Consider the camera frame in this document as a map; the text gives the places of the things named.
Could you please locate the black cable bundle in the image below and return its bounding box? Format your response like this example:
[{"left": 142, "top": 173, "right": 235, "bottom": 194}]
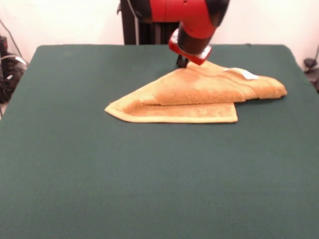
[{"left": 0, "top": 53, "right": 28, "bottom": 103}]

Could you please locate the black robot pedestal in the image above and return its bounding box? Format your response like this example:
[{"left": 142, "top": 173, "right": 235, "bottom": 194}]
[{"left": 120, "top": 0, "right": 180, "bottom": 45}]

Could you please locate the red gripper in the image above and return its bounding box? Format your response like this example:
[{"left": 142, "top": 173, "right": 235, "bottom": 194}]
[{"left": 168, "top": 28, "right": 213, "bottom": 68}]

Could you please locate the black round device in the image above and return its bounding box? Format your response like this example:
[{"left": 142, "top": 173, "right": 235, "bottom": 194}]
[{"left": 304, "top": 58, "right": 317, "bottom": 73}]

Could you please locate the dark green table cloth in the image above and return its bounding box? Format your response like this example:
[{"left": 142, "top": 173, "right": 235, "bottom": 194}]
[{"left": 0, "top": 44, "right": 319, "bottom": 239}]

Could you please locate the tan towel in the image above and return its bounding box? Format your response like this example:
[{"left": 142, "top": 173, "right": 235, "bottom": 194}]
[{"left": 104, "top": 60, "right": 288, "bottom": 124}]

